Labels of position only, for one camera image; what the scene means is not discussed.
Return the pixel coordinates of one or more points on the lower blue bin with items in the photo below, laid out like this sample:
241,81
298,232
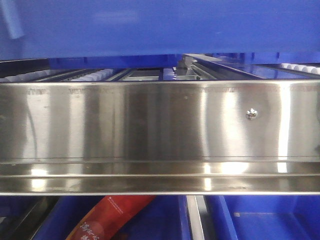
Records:
165,218

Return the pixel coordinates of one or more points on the middle white roller track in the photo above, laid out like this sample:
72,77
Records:
95,76

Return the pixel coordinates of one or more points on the left white roller track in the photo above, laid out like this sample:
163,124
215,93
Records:
25,77

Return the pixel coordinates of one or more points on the red snack package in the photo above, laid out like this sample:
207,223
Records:
108,216

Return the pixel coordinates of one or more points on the white roller track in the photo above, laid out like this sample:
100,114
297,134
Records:
95,76
301,68
25,77

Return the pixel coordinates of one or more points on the large blue plastic bin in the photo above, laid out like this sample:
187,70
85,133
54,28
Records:
272,30

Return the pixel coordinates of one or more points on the stainless steel rack rail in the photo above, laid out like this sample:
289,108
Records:
160,138

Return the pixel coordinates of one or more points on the lower blue bin right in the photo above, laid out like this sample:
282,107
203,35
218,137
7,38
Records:
265,217

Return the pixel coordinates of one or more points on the right white roller track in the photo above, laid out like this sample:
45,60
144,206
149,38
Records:
301,68

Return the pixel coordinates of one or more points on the silver screw on rail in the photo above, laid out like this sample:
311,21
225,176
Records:
251,114

